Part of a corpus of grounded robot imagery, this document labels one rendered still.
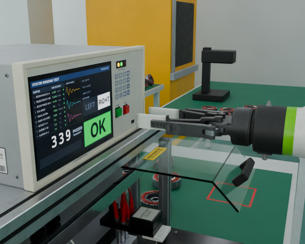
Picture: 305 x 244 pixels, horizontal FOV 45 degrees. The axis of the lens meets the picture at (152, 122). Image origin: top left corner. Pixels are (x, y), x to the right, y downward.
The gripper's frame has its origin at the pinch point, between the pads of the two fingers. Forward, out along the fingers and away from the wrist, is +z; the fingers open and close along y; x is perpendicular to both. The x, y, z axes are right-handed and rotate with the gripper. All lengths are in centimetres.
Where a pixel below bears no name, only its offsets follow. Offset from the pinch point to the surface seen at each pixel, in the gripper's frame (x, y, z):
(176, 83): -54, 352, 115
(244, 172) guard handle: -11.6, 4.9, -18.5
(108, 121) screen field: -0.6, -4.2, 9.4
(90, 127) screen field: 0.1, -11.3, 9.5
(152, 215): -25.7, 3.5, 2.6
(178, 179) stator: -40, 55, 13
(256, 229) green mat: -43, 36, -19
